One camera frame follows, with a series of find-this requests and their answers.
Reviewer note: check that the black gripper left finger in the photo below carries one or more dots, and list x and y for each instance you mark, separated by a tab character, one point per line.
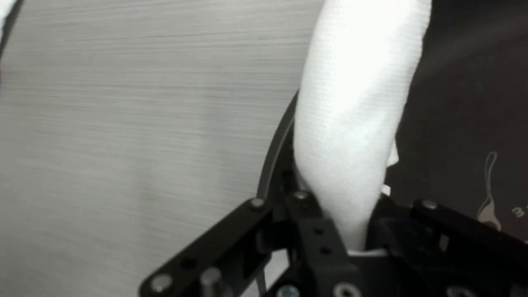
311	253

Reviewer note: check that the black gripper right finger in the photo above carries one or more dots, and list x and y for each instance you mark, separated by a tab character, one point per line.
440	258

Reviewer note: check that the plain white cloth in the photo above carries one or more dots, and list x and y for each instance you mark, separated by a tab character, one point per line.
357	109

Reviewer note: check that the dark non-stick frying pan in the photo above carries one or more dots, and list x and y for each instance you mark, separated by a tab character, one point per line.
468	99

